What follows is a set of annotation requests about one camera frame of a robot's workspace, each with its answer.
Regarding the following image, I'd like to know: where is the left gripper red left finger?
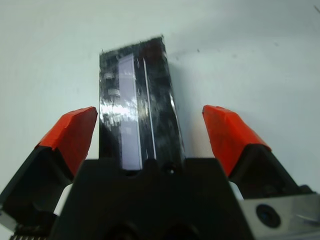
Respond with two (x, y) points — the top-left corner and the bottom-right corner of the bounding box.
(0, 106), (99, 230)

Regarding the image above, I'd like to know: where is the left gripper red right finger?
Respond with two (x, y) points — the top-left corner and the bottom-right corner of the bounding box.
(201, 104), (313, 201)

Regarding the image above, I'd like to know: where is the glossy black box lid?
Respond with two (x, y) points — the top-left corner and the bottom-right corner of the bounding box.
(98, 34), (187, 174)

